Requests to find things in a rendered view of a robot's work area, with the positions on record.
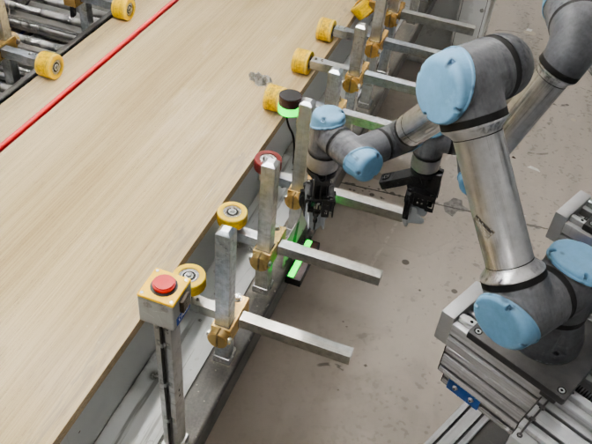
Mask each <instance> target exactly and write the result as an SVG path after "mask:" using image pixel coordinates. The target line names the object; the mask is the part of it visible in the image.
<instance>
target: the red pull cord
mask: <svg viewBox="0 0 592 444"><path fill-rule="evenodd" d="M178 1H179V0H171V1H170V2H169V3H168V4H166V5H165V6H164V7H163V8H161V9H160V10H159V11H158V12H156V13H155V14H154V15H153V16H152V17H150V18H149V19H148V20H147V21H145V22H144V23H143V24H142V25H141V26H140V27H139V28H138V29H137V30H136V31H134V32H133V33H132V34H131V35H129V36H128V37H127V38H126V39H125V40H123V41H122V42H121V43H120V44H118V45H117V46H116V47H115V48H113V49H112V50H111V51H110V52H109V53H107V54H106V55H105V56H104V57H102V58H101V59H100V60H99V61H98V62H97V63H96V64H94V65H93V67H91V68H90V69H89V70H88V71H86V72H85V73H84V74H83V75H82V76H80V77H79V78H78V79H77V80H75V81H74V82H73V83H72V84H71V85H69V86H68V87H67V88H66V89H65V90H63V91H62V92H61V93H60V94H58V95H57V96H56V97H55V98H54V99H52V100H51V101H50V102H49V103H48V104H47V105H46V106H45V107H43V108H42V109H41V110H40V111H39V112H37V113H36V114H35V115H34V116H33V117H31V118H30V119H29V120H28V121H27V122H25V123H24V124H23V125H22V126H20V127H19V128H18V129H17V130H15V131H14V132H13V133H12V134H11V135H9V136H8V137H7V138H6V139H5V140H4V141H3V142H2V143H1V144H0V152H2V151H3V150H4V149H5V148H6V147H8V146H9V145H10V144H11V143H12V142H14V141H15V140H16V139H17V138H18V137H20V136H21V135H22V134H23V133H24V132H25V131H27V130H28V129H29V128H30V127H32V126H33V125H34V124H35V123H36V122H38V121H39V120H40V119H41V118H42V116H44V115H45V114H46V113H47V112H48V111H50V110H51V109H52V108H53V107H54V106H56V105H57V104H58V103H59V102H60V101H62V100H63V99H64V98H65V97H66V96H68V95H69V94H70V93H71V92H72V91H74V90H75V89H76V88H77V87H78V86H79V85H81V84H82V83H83V82H84V81H86V80H87V79H88V78H89V77H90V76H91V75H92V74H93V73H94V72H95V71H96V70H98V69H99V68H100V67H101V66H102V65H104V64H105V63H106V62H107V61H109V60H110V59H111V58H112V57H113V56H115V55H116V54H117V53H118V52H119V51H120V50H122V49H123V48H124V47H125V46H126V45H128V44H129V43H130V42H131V41H133V40H134V39H135V38H136V37H137V36H138V35H139V34H140V33H141V32H143V30H145V29H146V28H147V27H148V26H149V25H151V24H152V23H153V22H154V21H155V20H156V19H158V18H159V17H160V16H161V15H163V14H164V13H165V12H166V11H167V10H169V9H170V8H171V7H172V6H173V5H174V4H176V3H177V2H178Z"/></svg>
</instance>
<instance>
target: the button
mask: <svg viewBox="0 0 592 444"><path fill-rule="evenodd" d="M175 285H176V283H175V279H174V278H173V277H172V276H170V275H167V274H163V275H159V276H157V277H155V278H154V279H153V280H152V288H153V290H154V291H155V292H159V293H168V292H171V291H172V290H173V289H174V288H175Z"/></svg>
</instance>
